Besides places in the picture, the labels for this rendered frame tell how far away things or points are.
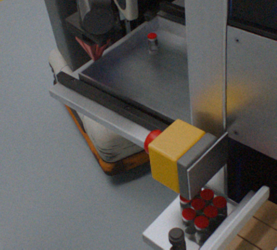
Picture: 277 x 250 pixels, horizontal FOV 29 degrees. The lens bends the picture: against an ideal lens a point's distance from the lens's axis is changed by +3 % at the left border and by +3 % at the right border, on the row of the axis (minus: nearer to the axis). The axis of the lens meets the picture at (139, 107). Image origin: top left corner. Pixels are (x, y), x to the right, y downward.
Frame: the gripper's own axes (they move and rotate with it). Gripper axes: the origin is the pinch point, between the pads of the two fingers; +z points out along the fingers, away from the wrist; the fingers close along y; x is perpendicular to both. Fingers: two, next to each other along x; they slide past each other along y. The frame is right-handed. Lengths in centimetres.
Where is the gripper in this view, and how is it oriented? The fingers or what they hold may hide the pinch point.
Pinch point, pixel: (97, 57)
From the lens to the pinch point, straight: 113.6
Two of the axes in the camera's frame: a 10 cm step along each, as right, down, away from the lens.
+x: 7.0, -5.3, 4.8
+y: 7.1, 5.2, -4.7
